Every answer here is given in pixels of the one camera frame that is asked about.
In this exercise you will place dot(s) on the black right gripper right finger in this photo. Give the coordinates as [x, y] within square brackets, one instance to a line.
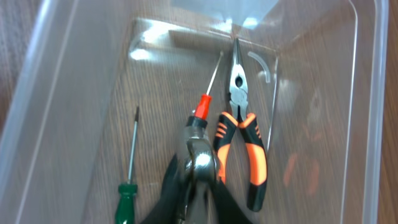
[227, 208]

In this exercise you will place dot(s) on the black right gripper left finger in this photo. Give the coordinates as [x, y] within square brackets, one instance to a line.
[173, 187]

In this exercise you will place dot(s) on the green handled screwdriver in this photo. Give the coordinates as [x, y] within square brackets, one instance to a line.
[125, 213]

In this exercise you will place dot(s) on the silver combination wrench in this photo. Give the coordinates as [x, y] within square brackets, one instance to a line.
[197, 170]

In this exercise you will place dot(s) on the orange black needle-nose pliers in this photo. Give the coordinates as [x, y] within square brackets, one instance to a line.
[238, 118]

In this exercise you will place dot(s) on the black red handled screwdriver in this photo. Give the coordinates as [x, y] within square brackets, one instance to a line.
[198, 119]

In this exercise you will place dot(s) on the clear plastic container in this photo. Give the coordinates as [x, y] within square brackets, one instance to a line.
[315, 72]

